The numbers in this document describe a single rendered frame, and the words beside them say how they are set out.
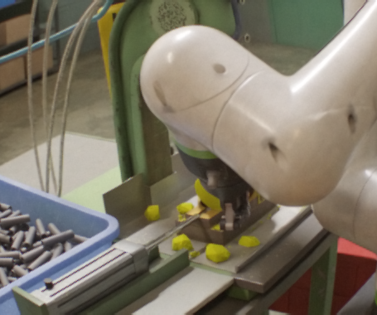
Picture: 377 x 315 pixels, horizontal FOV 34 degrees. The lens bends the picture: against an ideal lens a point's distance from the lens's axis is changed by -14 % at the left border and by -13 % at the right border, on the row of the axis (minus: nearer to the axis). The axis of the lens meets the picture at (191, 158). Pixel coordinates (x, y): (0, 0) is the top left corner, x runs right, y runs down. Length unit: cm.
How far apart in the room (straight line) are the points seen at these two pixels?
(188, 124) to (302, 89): 11
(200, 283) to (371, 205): 29
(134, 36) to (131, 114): 15
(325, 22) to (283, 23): 56
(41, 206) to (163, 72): 63
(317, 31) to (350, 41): 637
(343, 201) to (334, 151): 31
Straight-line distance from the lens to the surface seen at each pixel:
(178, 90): 62
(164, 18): 102
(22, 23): 675
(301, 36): 714
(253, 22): 749
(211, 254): 101
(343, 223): 89
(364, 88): 62
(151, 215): 116
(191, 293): 94
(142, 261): 94
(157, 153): 118
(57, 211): 118
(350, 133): 60
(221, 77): 61
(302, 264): 109
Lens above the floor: 151
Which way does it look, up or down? 21 degrees down
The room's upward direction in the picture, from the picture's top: 6 degrees counter-clockwise
